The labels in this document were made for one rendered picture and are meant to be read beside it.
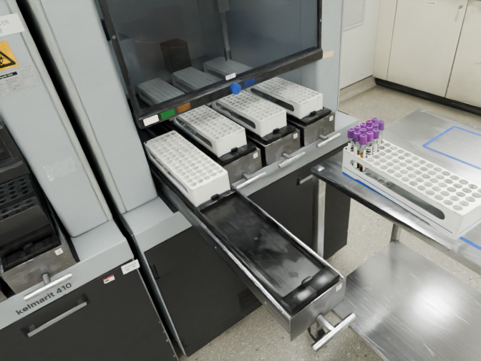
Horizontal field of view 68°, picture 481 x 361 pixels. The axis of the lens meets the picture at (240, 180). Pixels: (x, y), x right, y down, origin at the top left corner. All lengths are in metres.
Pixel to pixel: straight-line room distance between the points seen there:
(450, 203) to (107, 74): 0.75
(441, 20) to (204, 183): 2.45
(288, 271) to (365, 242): 1.20
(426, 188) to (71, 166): 0.77
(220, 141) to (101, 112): 0.31
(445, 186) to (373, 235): 1.13
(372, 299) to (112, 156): 0.93
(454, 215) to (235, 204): 0.45
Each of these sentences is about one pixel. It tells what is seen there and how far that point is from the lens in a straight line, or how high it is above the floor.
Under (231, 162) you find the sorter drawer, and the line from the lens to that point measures 0.99.
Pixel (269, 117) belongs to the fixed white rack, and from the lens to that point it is 1.07.
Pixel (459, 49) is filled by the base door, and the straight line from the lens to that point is 2.99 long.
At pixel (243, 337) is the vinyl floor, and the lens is 1.56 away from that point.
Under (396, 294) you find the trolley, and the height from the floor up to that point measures 0.28.
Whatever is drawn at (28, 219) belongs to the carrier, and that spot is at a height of 0.86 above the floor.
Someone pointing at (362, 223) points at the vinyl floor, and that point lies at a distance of 1.97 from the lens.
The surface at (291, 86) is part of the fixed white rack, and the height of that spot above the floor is 0.87.
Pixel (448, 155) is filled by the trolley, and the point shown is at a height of 0.82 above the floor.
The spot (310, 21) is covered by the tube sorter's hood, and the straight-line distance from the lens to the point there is 1.14.
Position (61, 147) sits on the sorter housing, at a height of 0.98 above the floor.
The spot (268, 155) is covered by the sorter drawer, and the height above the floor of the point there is 0.77.
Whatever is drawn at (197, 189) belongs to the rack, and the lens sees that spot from 0.82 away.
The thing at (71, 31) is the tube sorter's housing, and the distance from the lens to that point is 0.83.
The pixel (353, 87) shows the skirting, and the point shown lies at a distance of 3.29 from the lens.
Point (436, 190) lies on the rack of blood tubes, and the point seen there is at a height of 0.87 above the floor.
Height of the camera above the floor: 1.35
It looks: 37 degrees down
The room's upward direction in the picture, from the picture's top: 8 degrees counter-clockwise
